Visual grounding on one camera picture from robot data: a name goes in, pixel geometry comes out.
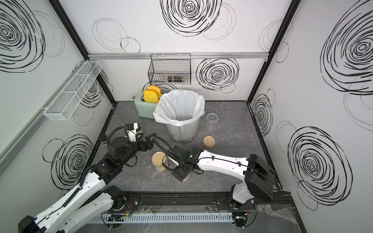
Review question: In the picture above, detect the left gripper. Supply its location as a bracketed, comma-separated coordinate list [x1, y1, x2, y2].
[118, 131, 155, 168]

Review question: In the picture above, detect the beige jar lid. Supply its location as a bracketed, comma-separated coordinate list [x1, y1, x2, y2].
[203, 136, 216, 148]

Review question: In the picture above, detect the glass rice jar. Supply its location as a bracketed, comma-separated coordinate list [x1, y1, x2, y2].
[206, 113, 219, 130]

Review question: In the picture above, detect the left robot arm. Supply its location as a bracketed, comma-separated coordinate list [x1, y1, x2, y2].
[18, 134, 156, 233]

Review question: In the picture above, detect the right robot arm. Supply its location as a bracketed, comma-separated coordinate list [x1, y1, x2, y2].
[166, 146, 275, 204]

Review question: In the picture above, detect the mint green toaster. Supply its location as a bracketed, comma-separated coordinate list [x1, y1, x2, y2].
[134, 92, 157, 119]

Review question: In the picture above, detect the white trash bag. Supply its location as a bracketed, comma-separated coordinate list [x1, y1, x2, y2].
[153, 89, 205, 127]

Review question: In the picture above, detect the front yellow toast slice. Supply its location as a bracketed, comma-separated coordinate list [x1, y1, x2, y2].
[143, 90, 160, 103]

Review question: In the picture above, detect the yellow toast slice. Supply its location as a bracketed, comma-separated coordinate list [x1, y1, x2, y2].
[143, 90, 160, 103]
[147, 85, 162, 97]

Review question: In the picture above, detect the dark spice bottle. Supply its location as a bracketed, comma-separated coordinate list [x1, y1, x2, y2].
[99, 134, 107, 145]

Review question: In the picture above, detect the rear yellow toast slice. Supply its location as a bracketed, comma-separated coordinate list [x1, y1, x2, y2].
[147, 85, 162, 97]

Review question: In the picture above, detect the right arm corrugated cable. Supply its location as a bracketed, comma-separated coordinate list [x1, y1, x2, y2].
[153, 136, 181, 172]

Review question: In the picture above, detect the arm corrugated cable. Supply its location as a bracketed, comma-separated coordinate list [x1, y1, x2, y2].
[153, 136, 181, 172]
[106, 126, 130, 146]

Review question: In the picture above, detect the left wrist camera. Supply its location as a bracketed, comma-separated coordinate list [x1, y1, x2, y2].
[125, 122, 139, 143]

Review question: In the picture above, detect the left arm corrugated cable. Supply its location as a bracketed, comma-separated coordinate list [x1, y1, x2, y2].
[106, 126, 130, 146]

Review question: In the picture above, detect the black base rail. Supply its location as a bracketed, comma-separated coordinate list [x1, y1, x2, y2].
[113, 192, 296, 212]

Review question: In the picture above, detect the bottle in wire basket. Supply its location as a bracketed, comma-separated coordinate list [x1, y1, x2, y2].
[167, 76, 185, 84]

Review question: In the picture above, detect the white slotted cable duct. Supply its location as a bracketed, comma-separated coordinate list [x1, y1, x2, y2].
[89, 213, 233, 225]

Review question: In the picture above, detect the black wire wall basket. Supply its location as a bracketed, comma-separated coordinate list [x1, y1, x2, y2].
[148, 53, 192, 85]

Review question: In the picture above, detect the white mesh wall shelf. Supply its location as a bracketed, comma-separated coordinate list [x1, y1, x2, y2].
[44, 61, 103, 121]

